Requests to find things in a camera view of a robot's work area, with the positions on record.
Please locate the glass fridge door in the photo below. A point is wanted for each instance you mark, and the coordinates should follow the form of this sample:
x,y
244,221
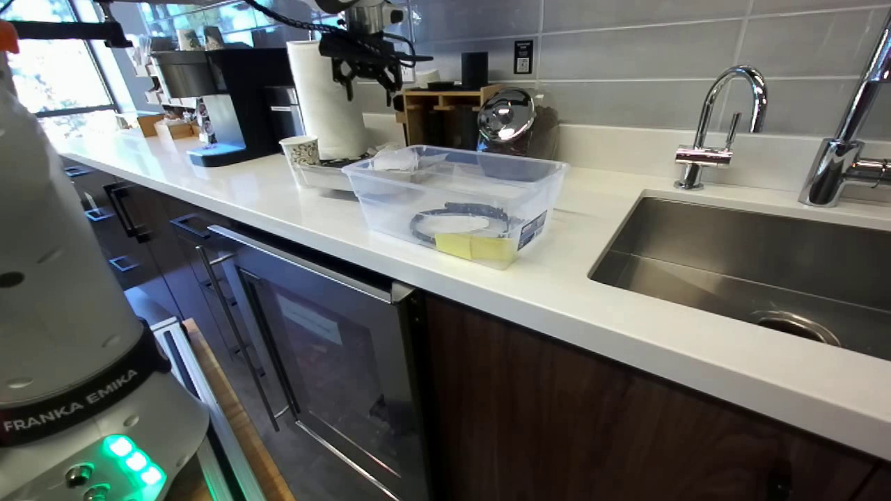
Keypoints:
x,y
327,362

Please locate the large chrome tap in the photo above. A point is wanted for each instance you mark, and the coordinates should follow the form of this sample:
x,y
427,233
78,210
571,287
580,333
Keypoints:
x,y
839,163

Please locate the steel sink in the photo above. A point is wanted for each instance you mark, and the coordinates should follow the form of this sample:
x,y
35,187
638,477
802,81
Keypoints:
x,y
752,271

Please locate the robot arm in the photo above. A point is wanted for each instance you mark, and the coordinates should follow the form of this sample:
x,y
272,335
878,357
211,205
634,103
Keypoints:
x,y
62,292

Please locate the paper towel roll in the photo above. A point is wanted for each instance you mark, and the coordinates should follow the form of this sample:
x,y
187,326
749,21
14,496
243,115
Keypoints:
x,y
324,104

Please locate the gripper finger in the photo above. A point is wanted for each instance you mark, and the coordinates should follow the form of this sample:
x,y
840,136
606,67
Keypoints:
x,y
391,82
345,85

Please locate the black coffee machine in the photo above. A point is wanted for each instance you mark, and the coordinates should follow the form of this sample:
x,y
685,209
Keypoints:
x,y
240,104

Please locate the small chrome tap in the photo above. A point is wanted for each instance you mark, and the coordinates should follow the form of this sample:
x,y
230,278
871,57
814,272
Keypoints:
x,y
710,154

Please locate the clear tray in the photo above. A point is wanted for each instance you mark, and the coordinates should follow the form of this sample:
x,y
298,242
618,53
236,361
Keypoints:
x,y
321,178

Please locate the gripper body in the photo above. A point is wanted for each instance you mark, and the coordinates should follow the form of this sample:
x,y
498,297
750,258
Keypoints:
x,y
365,50

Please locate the wooden organizer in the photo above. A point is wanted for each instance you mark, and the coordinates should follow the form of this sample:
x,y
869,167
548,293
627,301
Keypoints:
x,y
418,111

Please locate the wooden box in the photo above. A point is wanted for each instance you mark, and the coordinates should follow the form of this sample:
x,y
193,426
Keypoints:
x,y
170,128

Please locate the window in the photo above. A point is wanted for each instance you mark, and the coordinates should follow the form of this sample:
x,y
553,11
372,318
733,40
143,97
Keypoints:
x,y
56,69

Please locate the black cylinder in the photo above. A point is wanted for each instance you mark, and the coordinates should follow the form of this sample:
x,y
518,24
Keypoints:
x,y
475,69

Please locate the yellow sponge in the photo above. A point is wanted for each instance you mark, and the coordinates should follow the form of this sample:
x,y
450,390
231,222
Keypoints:
x,y
480,248

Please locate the clear plastic box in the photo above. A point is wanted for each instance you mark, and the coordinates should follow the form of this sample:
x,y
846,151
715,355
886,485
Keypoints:
x,y
487,181

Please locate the patterned paper cup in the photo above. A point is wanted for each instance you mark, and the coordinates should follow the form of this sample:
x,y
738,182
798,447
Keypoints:
x,y
301,150

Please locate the glass jar with chrome lid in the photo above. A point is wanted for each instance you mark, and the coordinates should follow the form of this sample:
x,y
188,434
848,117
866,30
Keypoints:
x,y
508,118

